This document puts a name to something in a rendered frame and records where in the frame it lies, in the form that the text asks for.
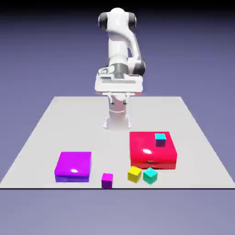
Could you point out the small green cube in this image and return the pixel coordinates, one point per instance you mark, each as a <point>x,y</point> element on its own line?
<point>150,175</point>

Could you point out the small magenta cube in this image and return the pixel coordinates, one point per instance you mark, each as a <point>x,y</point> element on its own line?
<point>107,180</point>

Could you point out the small cyan cube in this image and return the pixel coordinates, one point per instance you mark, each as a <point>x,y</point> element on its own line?
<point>160,139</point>

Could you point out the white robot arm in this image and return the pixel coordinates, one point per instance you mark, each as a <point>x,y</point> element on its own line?
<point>117,45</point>

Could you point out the large magenta box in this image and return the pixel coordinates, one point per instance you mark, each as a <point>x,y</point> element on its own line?
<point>73,165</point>

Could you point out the small yellow cube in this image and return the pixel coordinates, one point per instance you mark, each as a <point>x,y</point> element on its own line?
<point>134,174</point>

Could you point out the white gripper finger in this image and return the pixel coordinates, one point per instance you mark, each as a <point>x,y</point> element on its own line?
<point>110,98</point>
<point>125,98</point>

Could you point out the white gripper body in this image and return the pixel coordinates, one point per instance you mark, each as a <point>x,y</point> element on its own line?
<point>118,84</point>

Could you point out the large red box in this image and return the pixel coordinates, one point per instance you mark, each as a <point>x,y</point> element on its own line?
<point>152,152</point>

